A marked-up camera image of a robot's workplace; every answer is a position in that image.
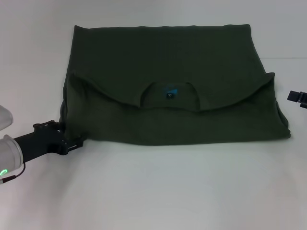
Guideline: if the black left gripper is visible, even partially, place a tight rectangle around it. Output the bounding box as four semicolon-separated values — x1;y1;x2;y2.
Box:
13;119;85;165

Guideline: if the dark green FREE t-shirt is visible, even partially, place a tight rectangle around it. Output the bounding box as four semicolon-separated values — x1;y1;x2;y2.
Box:
59;23;293;148

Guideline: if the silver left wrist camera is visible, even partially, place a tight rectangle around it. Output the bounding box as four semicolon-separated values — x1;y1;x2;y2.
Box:
0;104;14;132

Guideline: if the left gripper connector cable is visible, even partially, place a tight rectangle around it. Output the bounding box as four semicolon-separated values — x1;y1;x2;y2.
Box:
0;163;26;185

